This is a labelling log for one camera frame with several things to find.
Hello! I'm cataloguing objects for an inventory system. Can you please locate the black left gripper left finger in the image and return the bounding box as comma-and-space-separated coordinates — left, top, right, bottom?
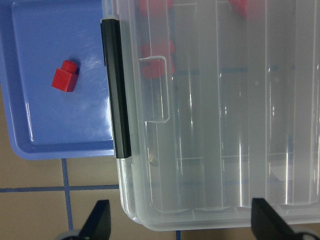
78, 200, 111, 240

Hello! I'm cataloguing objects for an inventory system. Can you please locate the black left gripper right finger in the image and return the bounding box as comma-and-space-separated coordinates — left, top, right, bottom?
250, 198, 297, 240

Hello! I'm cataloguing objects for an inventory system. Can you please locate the clear plastic box lid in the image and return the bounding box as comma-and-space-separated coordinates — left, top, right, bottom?
103, 0, 320, 231

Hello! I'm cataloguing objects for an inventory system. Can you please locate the red block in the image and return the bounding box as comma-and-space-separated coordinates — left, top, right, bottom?
228, 0, 248, 19
140, 40, 175, 79
51, 60, 79, 93
138, 0, 173, 17

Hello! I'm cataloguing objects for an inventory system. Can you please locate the blue plastic tray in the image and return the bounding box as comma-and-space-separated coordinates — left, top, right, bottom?
0, 0, 114, 160

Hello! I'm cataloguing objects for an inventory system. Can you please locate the black box latch handle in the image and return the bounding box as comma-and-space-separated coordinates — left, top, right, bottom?
100, 18, 132, 159

